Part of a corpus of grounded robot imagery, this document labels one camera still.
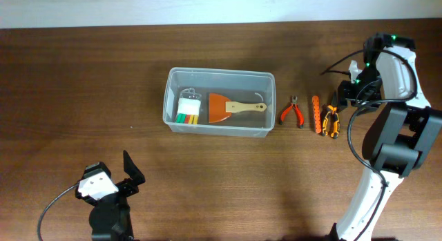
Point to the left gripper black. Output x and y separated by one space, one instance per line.
128 186

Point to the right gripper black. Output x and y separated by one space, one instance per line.
344 94

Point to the orange black long-nose pliers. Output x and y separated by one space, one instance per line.
330 122

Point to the orange perforated strip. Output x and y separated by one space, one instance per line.
316 111

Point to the clear box of coloured bits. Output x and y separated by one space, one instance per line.
188 109

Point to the clear plastic container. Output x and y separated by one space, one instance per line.
238 85

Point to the orange scraper wooden handle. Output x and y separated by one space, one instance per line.
221 107

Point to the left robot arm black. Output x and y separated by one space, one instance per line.
110 218

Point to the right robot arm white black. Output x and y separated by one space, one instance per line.
390 133

